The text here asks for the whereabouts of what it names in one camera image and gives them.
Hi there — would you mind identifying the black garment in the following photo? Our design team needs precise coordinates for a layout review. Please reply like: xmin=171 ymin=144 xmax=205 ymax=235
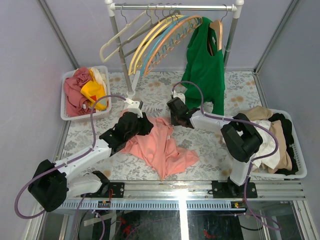
xmin=267 ymin=113 xmax=298 ymax=175

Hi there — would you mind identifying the grey plastic hanger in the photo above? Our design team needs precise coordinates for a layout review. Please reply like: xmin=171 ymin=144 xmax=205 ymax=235
xmin=116 ymin=3 xmax=181 ymax=61

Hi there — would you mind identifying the white laundry basket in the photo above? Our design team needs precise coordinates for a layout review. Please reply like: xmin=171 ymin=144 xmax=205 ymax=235
xmin=60 ymin=66 xmax=111 ymax=121
xmin=251 ymin=108 xmax=308 ymax=180

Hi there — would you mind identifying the yellow hanger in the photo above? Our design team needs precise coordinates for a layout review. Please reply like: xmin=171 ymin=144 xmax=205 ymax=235
xmin=133 ymin=3 xmax=191 ymax=75
xmin=127 ymin=3 xmax=186 ymax=76

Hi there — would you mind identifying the green t shirt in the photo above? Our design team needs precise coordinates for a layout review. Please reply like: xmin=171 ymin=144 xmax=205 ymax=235
xmin=181 ymin=17 xmax=225 ymax=116

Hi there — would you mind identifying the metal clothes rack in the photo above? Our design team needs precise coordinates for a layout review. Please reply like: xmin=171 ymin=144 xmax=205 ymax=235
xmin=99 ymin=0 xmax=245 ymax=97

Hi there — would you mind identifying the yellow garment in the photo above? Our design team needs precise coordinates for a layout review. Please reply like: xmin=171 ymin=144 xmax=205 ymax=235
xmin=80 ymin=79 xmax=109 ymax=111

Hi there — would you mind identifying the white right laundry basket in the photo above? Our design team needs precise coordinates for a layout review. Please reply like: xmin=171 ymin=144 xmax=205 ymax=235
xmin=251 ymin=108 xmax=308 ymax=180

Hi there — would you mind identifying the cream garment in left basket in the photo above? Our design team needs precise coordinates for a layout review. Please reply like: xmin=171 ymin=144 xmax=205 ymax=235
xmin=89 ymin=67 xmax=107 ymax=91

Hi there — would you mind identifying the blue plastic hanger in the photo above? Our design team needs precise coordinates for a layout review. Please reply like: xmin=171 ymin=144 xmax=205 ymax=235
xmin=129 ymin=14 xmax=203 ymax=77

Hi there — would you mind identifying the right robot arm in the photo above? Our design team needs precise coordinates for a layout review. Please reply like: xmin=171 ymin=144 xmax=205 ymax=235
xmin=167 ymin=97 xmax=263 ymax=199

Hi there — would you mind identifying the white left laundry basket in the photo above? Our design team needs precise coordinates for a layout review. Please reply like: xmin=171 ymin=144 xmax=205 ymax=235
xmin=60 ymin=66 xmax=111 ymax=121

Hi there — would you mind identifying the floral table cloth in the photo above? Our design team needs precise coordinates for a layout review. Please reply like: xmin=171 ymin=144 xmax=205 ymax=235
xmin=61 ymin=71 xmax=261 ymax=181

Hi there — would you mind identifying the dusty rose garment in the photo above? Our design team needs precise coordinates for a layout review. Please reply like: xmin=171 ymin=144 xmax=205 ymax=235
xmin=63 ymin=67 xmax=93 ymax=117

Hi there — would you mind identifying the beige garment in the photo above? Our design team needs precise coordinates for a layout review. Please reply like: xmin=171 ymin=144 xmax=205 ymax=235
xmin=240 ymin=105 xmax=293 ymax=174

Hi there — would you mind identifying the right wooden hanger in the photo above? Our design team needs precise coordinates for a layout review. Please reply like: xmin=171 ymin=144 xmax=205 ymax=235
xmin=209 ymin=4 xmax=228 ymax=51

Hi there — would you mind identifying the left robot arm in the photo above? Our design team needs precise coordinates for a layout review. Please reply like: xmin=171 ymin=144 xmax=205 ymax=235
xmin=27 ymin=111 xmax=154 ymax=212

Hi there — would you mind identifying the salmon pink t shirt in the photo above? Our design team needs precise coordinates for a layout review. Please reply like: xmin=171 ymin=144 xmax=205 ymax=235
xmin=121 ymin=116 xmax=200 ymax=180

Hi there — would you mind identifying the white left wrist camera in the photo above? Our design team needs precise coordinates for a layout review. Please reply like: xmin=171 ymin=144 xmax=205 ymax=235
xmin=124 ymin=98 xmax=143 ymax=118

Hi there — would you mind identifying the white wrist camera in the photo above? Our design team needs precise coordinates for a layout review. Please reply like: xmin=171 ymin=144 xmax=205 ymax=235
xmin=124 ymin=98 xmax=143 ymax=118
xmin=171 ymin=90 xmax=186 ymax=104

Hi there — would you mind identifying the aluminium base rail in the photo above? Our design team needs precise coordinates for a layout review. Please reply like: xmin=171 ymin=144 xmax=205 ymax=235
xmin=54 ymin=180 xmax=306 ymax=213

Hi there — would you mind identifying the white garment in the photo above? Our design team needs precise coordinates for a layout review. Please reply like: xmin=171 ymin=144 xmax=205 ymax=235
xmin=251 ymin=120 xmax=280 ymax=171

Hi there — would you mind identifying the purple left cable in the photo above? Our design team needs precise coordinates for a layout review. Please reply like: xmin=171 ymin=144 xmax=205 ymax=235
xmin=14 ymin=94 xmax=128 ymax=240

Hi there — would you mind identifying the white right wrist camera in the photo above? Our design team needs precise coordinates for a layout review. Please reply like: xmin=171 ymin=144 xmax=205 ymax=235
xmin=171 ymin=90 xmax=186 ymax=104

